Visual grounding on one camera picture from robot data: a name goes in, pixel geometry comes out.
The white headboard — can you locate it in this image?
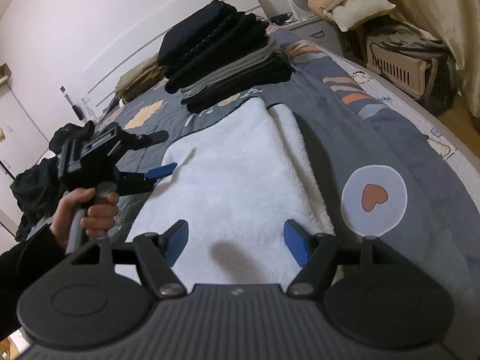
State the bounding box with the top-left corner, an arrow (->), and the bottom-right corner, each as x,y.
86,0 -> 271,109

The white drawer unit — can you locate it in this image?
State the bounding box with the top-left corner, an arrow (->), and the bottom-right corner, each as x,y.
290,19 -> 342,51

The person's left forearm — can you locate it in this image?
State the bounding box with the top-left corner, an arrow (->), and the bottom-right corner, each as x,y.
0,225 -> 70,346

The stack of folded black clothes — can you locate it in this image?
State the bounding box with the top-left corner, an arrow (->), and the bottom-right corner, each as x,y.
157,0 -> 293,113

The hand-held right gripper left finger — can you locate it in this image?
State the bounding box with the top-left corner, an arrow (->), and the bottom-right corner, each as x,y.
71,219 -> 188,300

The white wardrobe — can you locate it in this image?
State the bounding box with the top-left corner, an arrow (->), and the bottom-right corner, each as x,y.
0,94 -> 49,233

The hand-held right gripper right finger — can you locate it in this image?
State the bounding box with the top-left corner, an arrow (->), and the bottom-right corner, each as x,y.
284,219 -> 400,299

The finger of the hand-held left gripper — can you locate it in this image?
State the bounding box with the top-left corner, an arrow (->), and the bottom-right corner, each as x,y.
119,162 -> 178,196
120,130 -> 169,148

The grey quilted bedspread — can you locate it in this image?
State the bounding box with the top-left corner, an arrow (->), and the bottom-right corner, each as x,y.
37,22 -> 480,346

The beige curtain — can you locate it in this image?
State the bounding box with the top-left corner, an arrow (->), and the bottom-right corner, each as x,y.
365,0 -> 480,113

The small black garment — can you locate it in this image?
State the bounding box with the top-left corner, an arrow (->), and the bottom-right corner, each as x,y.
49,124 -> 76,151

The large black clothes pile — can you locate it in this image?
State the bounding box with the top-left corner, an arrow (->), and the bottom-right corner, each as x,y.
9,157 -> 64,241

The white fleece garment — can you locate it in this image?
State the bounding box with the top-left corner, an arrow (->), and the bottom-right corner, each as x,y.
125,97 -> 336,293

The folded brown blanket stack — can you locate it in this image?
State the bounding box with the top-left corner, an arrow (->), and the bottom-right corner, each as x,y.
114,54 -> 167,102

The black charger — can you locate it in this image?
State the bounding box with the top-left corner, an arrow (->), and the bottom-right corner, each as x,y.
270,12 -> 297,25

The tan ribbed pet bed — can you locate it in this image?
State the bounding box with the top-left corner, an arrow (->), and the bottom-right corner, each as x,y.
307,0 -> 396,32

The person's left hand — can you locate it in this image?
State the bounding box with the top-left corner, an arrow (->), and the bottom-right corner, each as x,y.
50,187 -> 120,250

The beige pet carrier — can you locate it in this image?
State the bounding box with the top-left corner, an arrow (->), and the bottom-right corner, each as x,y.
365,22 -> 462,117

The dark hanging wall tool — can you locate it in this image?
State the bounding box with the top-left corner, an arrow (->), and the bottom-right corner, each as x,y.
60,86 -> 85,119

